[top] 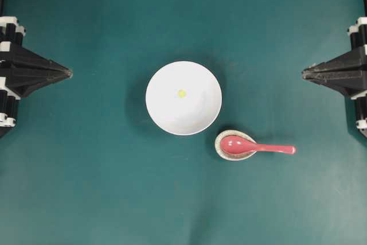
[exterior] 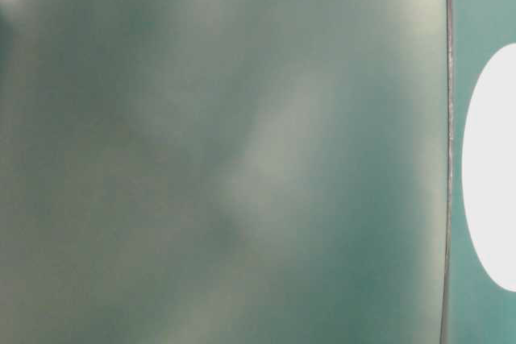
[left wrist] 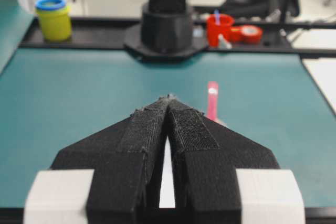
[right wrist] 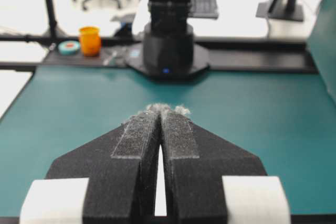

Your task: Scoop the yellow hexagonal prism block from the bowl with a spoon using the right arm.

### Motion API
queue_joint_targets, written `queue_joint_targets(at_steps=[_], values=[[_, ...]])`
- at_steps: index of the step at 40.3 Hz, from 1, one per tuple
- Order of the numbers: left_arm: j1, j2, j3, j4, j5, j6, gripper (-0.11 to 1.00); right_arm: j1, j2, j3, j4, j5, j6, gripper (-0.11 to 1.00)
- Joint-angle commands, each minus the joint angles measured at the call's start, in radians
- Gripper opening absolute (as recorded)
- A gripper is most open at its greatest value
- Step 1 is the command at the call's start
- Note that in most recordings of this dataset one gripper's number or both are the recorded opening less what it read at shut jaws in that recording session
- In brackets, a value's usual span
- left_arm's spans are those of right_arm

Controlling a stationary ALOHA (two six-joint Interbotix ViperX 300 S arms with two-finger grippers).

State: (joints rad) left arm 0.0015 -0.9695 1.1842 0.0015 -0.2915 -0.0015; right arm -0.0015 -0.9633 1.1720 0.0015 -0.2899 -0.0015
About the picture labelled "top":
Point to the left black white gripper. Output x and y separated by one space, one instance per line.
14 56

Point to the white round bowl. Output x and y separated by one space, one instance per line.
192 114

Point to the yellow hexagonal prism block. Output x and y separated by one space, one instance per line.
182 94

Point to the speckled ceramic spoon rest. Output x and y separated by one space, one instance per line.
232 157

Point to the pink plastic soup spoon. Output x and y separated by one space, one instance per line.
237 145

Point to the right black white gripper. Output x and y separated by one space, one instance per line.
350 86

